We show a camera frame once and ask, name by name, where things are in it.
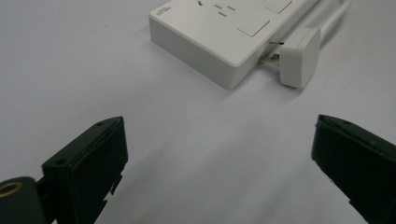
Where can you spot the white plug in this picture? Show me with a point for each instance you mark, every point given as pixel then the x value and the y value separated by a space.
pixel 299 57

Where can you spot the white power strip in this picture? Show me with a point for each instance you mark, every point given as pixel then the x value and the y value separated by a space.
pixel 214 34

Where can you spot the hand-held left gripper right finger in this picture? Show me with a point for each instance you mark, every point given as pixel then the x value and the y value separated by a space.
pixel 361 165

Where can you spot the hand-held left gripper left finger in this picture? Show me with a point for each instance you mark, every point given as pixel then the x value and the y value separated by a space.
pixel 84 174

